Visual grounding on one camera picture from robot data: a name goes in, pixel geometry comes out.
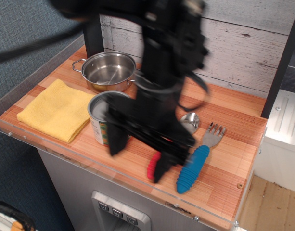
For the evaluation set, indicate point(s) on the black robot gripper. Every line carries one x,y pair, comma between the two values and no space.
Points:
150,118

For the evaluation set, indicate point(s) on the toy can with dotted label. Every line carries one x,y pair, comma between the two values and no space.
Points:
97,109

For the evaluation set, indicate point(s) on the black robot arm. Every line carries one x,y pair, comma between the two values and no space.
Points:
173,49

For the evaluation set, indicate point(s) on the silver dispenser button panel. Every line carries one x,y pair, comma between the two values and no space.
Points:
113,215

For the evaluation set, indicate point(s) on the silver toy cabinet front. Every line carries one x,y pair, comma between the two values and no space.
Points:
75,186

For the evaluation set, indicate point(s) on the stainless steel toy pot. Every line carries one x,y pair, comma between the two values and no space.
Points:
106,71

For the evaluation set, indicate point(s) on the yellow folded cloth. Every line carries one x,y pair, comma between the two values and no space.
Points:
59,111

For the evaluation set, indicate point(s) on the white toy appliance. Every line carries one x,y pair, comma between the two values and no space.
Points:
275,161

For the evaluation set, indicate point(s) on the orange object bottom left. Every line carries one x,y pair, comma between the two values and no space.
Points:
17,226

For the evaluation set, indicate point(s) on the fork with blue handle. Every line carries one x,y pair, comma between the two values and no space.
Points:
191,170

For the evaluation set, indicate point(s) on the spoon with red handle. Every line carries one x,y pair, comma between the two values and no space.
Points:
191,122

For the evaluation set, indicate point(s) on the clear acrylic guard rail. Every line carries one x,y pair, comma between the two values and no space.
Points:
215,200

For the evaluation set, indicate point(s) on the left black vertical post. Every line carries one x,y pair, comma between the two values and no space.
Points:
93,37

